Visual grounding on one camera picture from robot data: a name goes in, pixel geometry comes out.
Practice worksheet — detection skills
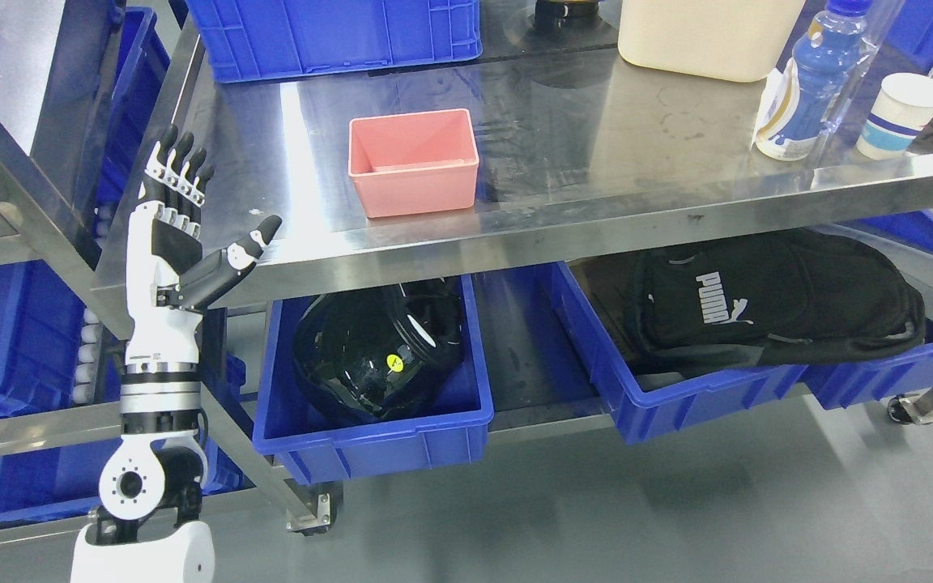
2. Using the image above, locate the blue bin with helmet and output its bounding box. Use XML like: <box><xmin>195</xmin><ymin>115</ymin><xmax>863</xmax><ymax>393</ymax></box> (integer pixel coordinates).
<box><xmin>252</xmin><ymin>275</ymin><xmax>495</xmax><ymax>486</ymax></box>

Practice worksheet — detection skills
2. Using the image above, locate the cream plastic container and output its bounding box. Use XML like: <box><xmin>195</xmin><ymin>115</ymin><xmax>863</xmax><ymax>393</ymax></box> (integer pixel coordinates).
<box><xmin>617</xmin><ymin>1</ymin><xmax>804</xmax><ymax>83</ymax></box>

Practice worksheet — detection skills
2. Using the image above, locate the pink plastic storage box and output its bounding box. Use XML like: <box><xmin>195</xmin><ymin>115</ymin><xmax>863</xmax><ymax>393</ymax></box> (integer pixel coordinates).
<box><xmin>347</xmin><ymin>109</ymin><xmax>480</xmax><ymax>220</ymax></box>

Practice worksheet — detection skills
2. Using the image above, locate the black Puma backpack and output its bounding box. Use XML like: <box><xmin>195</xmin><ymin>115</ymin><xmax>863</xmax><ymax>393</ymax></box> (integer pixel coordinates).
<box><xmin>624</xmin><ymin>228</ymin><xmax>927</xmax><ymax>379</ymax></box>

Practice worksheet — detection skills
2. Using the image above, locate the black glossy helmet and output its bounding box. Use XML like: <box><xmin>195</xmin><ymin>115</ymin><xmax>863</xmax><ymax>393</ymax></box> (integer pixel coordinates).
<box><xmin>290</xmin><ymin>278</ymin><xmax>464</xmax><ymax>427</ymax></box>

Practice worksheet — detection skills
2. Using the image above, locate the blue bin left shelf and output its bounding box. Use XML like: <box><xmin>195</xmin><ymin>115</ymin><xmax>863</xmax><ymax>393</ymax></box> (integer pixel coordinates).
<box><xmin>0</xmin><ymin>261</ymin><xmax>85</xmax><ymax>419</ymax></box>

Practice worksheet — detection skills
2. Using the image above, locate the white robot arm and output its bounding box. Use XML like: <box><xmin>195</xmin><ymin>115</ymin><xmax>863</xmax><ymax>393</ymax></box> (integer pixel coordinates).
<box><xmin>70</xmin><ymin>360</ymin><xmax>215</xmax><ymax>582</ymax></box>

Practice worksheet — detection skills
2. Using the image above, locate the steel shelf rack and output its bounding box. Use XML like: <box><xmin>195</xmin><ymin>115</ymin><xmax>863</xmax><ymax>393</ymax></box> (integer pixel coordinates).
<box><xmin>0</xmin><ymin>0</ymin><xmax>160</xmax><ymax>560</ymax></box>

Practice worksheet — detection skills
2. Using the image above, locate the stainless steel cart table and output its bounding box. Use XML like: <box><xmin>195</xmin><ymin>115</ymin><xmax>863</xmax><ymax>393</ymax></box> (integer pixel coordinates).
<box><xmin>91</xmin><ymin>0</ymin><xmax>933</xmax><ymax>537</ymax></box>

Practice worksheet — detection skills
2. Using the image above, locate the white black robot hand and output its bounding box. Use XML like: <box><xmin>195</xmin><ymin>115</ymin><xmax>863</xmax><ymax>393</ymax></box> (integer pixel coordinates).
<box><xmin>125</xmin><ymin>125</ymin><xmax>283</xmax><ymax>373</ymax></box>

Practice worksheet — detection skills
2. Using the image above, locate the white blue paper cup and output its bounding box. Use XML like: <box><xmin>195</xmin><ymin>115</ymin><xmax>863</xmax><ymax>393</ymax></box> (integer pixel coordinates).
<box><xmin>855</xmin><ymin>71</ymin><xmax>933</xmax><ymax>161</ymax></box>

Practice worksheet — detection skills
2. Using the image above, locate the blue bin with backpack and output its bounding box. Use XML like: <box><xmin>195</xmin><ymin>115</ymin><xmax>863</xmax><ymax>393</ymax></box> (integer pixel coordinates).
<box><xmin>535</xmin><ymin>211</ymin><xmax>933</xmax><ymax>444</ymax></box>

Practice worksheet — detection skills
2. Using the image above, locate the blue crate on table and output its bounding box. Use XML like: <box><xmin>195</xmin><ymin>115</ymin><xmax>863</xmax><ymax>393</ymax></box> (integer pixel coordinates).
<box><xmin>186</xmin><ymin>1</ymin><xmax>483</xmax><ymax>83</ymax></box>

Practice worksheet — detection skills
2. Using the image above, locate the blue drink bottle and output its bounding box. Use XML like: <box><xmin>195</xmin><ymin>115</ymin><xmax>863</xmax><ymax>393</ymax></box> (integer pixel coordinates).
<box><xmin>754</xmin><ymin>1</ymin><xmax>871</xmax><ymax>161</ymax></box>

